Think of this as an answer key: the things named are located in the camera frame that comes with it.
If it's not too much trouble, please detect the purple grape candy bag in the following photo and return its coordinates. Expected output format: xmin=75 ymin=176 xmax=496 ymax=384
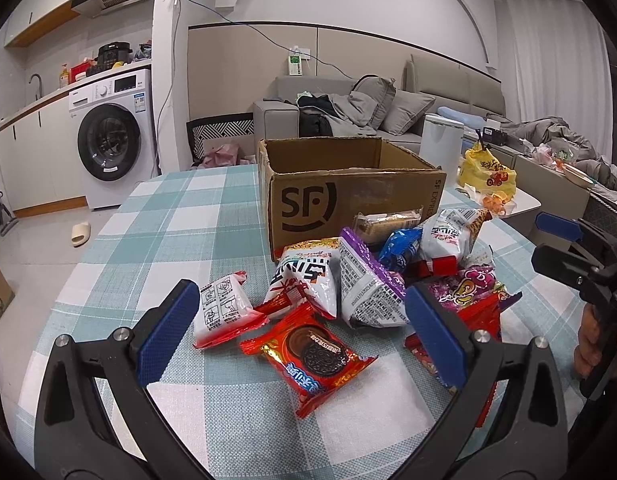
xmin=429 ymin=252 xmax=523 ymax=311

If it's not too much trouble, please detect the red Oreo cookie packet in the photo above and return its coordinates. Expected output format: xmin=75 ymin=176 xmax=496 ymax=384
xmin=240 ymin=302 xmax=375 ymax=418

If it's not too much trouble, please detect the white red noodle snack bag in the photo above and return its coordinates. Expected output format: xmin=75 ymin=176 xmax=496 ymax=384
xmin=255 ymin=236 xmax=340 ymax=320

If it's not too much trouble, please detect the person's right hand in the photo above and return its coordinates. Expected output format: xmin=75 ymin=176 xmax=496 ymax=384
xmin=573 ymin=304 xmax=617 ymax=378

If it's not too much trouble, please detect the white side table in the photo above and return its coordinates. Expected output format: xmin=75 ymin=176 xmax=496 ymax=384
xmin=458 ymin=184 xmax=543 ymax=233

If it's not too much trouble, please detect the teal checked tablecloth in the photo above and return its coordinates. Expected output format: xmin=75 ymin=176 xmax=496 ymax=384
xmin=15 ymin=162 xmax=587 ymax=480

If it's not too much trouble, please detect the red snack packet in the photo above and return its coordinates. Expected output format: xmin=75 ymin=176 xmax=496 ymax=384
xmin=403 ymin=292 xmax=505 ymax=428

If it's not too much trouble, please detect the grey blanket heap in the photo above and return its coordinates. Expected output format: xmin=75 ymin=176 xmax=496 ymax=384
xmin=501 ymin=116 xmax=617 ymax=192

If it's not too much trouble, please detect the yellow plastic bag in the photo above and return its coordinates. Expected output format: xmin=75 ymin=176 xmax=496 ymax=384
xmin=458 ymin=142 xmax=517 ymax=198

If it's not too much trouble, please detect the blue Oreo packet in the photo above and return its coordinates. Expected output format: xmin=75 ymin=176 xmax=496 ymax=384
xmin=379 ymin=228 xmax=422 ymax=273

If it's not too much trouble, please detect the white cylindrical bin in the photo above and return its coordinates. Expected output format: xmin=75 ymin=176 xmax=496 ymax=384
xmin=419 ymin=114 xmax=463 ymax=177

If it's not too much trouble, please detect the small white red packet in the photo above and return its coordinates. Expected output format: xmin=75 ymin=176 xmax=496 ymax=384
xmin=194 ymin=271 xmax=268 ymax=350

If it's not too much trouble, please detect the purple white snack bag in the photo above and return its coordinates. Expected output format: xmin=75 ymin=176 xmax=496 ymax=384
xmin=339 ymin=228 xmax=408 ymax=328

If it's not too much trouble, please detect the clear wrapped wafer pack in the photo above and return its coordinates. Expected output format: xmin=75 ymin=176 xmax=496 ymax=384
xmin=353 ymin=208 xmax=422 ymax=246

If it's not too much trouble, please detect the beige slipper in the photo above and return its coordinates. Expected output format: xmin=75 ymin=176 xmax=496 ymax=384
xmin=71 ymin=221 xmax=92 ymax=248

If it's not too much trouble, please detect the grey sofa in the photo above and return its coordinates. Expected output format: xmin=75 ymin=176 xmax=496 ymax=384
xmin=253 ymin=54 xmax=506 ymax=153

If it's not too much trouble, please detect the grey cushion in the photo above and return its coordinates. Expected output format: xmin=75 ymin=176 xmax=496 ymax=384
xmin=380 ymin=90 xmax=435 ymax=136

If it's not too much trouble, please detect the brown SF cardboard box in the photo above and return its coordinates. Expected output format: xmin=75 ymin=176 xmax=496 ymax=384
xmin=258 ymin=136 xmax=446 ymax=260

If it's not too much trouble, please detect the grey jacket on sofa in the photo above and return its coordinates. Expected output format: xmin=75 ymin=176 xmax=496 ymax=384
xmin=296 ymin=91 xmax=378 ymax=138

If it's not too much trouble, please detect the pink cloth pile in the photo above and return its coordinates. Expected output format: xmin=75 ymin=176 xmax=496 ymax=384
xmin=200 ymin=143 xmax=255 ymax=169

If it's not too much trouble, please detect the white washing machine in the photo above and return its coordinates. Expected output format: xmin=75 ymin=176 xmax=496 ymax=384
xmin=69 ymin=64 xmax=161 ymax=210

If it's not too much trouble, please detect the black patterned chair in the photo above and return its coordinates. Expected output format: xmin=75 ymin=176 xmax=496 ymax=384
xmin=186 ymin=113 xmax=256 ymax=166

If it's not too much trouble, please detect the black cooker pot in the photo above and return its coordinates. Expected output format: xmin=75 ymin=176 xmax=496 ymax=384
xmin=97 ymin=41 xmax=133 ymax=70

